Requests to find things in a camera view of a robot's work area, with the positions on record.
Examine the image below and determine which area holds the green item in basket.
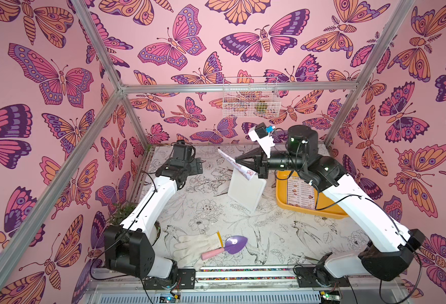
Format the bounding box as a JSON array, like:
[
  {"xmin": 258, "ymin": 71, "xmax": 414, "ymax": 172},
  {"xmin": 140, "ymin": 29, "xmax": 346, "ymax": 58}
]
[{"xmin": 254, "ymin": 101, "xmax": 268, "ymax": 116}]

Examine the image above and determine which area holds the yellow plastic tray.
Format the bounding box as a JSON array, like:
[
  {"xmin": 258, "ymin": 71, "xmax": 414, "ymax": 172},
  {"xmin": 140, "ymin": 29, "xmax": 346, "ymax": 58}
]
[{"xmin": 276, "ymin": 171, "xmax": 348, "ymax": 219}]

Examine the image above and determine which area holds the purple trowel pink handle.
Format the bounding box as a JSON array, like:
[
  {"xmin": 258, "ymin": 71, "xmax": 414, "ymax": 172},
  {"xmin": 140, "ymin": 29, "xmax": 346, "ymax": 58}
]
[{"xmin": 201, "ymin": 236, "xmax": 248, "ymax": 260}]

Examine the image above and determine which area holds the clear acrylic menu holder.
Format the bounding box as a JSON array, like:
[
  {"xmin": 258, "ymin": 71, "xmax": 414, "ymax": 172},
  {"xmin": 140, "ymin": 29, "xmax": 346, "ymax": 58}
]
[{"xmin": 227, "ymin": 169, "xmax": 267, "ymax": 214}]

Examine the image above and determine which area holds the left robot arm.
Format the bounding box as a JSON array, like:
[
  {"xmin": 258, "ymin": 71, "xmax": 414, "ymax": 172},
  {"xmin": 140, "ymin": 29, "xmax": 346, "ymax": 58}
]
[{"xmin": 104, "ymin": 140, "xmax": 203, "ymax": 286}]

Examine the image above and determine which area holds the new dish-list menu sheet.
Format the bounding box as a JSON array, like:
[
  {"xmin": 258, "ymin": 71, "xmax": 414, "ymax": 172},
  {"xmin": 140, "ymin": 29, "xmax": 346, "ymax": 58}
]
[{"xmin": 286, "ymin": 176, "xmax": 316, "ymax": 210}]

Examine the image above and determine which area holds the white wire basket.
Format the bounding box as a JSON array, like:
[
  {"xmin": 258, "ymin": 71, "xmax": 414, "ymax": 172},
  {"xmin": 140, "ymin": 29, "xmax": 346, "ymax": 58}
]
[{"xmin": 221, "ymin": 81, "xmax": 281, "ymax": 119}]

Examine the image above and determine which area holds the potted green plant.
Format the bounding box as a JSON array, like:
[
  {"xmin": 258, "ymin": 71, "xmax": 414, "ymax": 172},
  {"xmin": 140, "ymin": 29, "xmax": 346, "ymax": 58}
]
[{"xmin": 108, "ymin": 203, "xmax": 137, "ymax": 225}]

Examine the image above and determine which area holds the aluminium mounting rail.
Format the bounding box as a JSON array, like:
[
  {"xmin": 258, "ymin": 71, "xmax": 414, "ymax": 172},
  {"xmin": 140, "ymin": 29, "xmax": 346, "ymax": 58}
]
[{"xmin": 81, "ymin": 265, "xmax": 413, "ymax": 303}]

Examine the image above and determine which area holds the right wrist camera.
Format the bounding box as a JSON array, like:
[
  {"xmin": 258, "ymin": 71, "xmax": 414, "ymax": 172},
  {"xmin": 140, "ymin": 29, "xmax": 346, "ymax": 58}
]
[{"xmin": 248, "ymin": 123, "xmax": 276, "ymax": 158}]

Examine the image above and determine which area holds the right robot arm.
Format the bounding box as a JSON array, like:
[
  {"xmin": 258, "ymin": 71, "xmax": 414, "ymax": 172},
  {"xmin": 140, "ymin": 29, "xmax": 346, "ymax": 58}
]
[{"xmin": 236, "ymin": 123, "xmax": 425, "ymax": 286}]

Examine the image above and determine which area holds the white work glove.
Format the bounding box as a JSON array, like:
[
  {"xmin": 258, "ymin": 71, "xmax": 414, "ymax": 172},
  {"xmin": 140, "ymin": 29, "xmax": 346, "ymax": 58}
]
[{"xmin": 173, "ymin": 232, "xmax": 223, "ymax": 271}]

